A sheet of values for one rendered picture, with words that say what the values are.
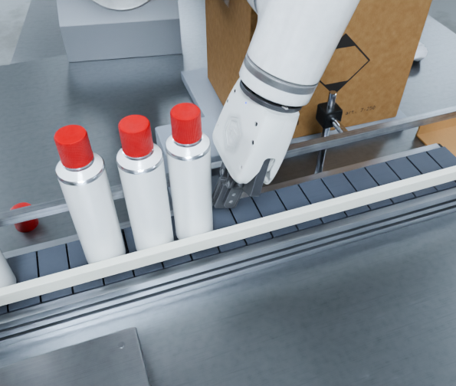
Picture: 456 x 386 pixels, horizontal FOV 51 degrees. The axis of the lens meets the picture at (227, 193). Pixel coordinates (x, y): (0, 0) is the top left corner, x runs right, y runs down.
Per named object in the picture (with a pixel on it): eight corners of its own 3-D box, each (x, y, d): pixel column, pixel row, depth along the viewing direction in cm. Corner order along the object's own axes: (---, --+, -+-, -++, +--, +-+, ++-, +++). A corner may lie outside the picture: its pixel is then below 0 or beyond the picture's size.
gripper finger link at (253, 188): (264, 127, 53) (240, 132, 58) (263, 197, 53) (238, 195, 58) (273, 128, 53) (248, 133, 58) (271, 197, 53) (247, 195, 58)
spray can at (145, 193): (140, 266, 61) (113, 143, 47) (132, 236, 65) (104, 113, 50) (178, 255, 63) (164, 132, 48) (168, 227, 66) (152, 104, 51)
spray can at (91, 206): (90, 276, 60) (45, 155, 46) (84, 246, 64) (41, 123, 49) (130, 266, 61) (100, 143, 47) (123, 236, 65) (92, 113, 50)
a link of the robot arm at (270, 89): (234, 39, 52) (225, 64, 54) (265, 81, 46) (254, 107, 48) (296, 51, 56) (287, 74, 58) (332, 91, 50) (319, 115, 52)
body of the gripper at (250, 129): (230, 55, 54) (201, 135, 60) (264, 105, 47) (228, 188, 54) (284, 65, 57) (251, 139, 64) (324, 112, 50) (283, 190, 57)
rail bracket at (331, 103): (326, 200, 77) (343, 116, 65) (306, 171, 81) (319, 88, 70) (343, 194, 77) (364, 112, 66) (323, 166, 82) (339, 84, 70)
